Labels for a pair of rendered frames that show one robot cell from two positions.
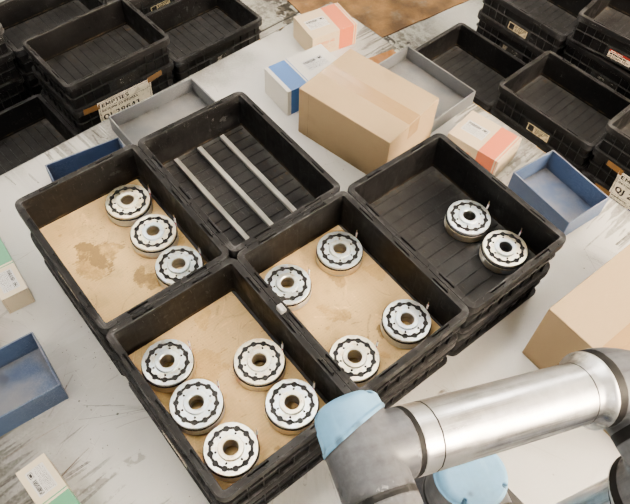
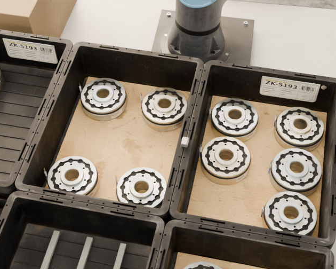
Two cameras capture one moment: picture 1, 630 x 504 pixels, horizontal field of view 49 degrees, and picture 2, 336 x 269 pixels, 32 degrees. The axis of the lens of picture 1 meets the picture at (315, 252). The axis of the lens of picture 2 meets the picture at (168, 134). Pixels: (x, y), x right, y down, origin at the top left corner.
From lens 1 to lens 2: 1.26 m
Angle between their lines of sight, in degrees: 62
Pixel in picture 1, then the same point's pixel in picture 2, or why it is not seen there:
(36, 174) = not seen: outside the picture
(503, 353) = not seen: hidden behind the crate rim
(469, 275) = (19, 93)
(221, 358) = (244, 194)
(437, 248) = (6, 126)
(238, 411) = (268, 152)
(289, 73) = not seen: outside the picture
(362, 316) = (119, 132)
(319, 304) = (134, 165)
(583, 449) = (92, 17)
